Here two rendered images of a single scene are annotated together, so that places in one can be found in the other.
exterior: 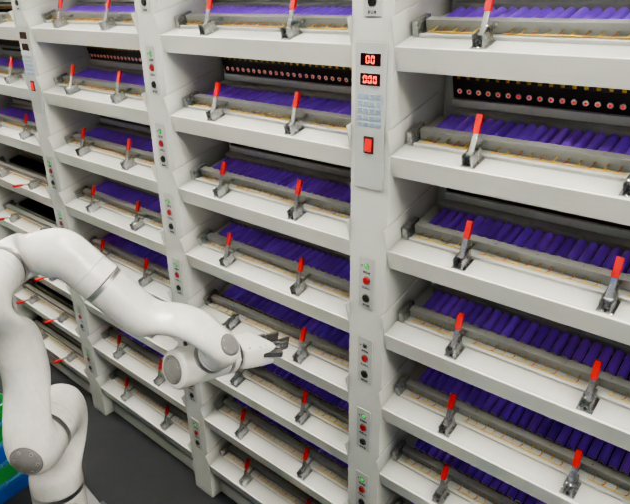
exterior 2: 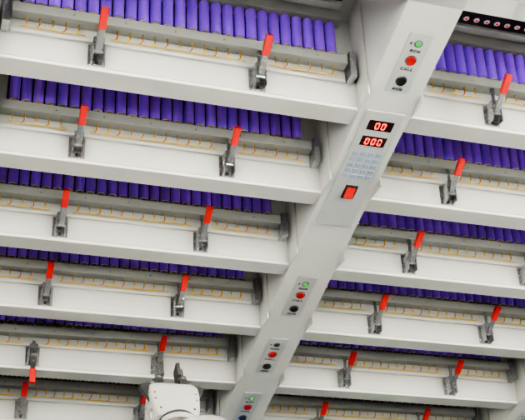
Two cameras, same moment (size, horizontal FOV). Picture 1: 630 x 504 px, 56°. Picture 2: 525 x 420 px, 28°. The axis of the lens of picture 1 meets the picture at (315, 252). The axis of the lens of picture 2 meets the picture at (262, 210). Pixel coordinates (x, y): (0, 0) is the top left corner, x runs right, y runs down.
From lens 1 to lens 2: 168 cm
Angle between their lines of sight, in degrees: 55
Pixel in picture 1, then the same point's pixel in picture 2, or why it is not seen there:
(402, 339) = (324, 330)
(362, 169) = (332, 210)
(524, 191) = (495, 220)
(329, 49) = (324, 109)
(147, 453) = not seen: outside the picture
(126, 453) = not seen: outside the picture
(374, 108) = (368, 163)
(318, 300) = (209, 313)
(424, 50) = (442, 123)
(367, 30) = (384, 102)
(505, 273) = (444, 265)
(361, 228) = (309, 254)
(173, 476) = not seen: outside the picture
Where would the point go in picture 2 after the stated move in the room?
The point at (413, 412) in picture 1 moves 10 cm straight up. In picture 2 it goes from (307, 377) to (321, 350)
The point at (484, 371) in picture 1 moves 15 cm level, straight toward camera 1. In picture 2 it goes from (407, 337) to (445, 392)
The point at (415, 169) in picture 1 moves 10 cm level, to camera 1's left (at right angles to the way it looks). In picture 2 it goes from (393, 207) to (362, 228)
